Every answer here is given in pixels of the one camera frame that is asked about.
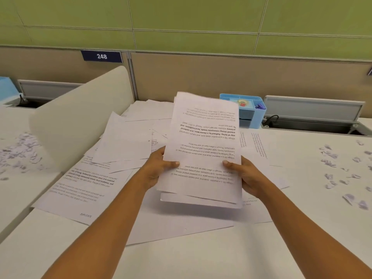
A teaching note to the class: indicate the purple stapler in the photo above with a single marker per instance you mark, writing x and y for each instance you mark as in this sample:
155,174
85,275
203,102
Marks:
260,106

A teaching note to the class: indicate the grey partition post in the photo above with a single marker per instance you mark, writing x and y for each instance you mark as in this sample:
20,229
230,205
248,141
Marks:
132,81

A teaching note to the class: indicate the person's right hand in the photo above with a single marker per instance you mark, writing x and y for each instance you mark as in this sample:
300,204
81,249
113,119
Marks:
251,180

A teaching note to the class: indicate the person's left forearm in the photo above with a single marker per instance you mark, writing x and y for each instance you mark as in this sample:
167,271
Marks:
101,229

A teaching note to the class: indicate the gathered printed sheet bundle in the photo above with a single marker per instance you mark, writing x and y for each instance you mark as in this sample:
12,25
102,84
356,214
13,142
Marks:
203,159

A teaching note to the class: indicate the pile of printed papers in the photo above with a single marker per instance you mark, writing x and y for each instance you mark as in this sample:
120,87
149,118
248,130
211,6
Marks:
125,142

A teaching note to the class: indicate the heap of paper scraps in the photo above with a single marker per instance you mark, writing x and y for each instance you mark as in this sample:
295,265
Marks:
328,155
23,142

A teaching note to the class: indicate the white side divider panel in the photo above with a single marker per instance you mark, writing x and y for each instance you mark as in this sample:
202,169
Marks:
81,113

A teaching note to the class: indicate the white desk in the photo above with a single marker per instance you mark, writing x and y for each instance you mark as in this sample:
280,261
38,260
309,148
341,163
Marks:
305,185
14,200

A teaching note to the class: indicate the person's right forearm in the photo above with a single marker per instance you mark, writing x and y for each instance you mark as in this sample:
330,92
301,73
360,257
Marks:
305,229

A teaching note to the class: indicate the person's left hand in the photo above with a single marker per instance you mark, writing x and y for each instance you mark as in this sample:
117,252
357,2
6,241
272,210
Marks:
154,171

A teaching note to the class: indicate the clear tape roll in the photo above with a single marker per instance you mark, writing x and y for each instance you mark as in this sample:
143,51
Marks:
239,102

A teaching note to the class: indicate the beige partition panel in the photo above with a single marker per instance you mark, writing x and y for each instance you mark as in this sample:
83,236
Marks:
43,66
203,72

